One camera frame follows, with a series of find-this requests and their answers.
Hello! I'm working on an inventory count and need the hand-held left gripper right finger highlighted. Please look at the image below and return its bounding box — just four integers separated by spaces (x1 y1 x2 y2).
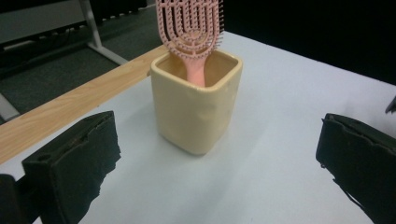
316 113 396 224

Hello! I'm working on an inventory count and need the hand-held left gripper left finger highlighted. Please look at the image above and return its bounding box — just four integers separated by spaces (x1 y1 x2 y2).
21 110 121 224

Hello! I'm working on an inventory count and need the cream square ceramic cup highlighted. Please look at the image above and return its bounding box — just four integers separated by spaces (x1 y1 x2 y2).
149 49 244 156

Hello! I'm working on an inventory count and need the pink hairbrush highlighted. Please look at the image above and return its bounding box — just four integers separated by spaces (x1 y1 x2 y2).
154 0 225 89

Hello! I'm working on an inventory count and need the white table cover sheet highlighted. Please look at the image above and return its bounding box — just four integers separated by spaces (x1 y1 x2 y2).
0 31 396 224

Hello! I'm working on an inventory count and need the white metal stand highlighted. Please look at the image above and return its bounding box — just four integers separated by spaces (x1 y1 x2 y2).
0 0 129 123

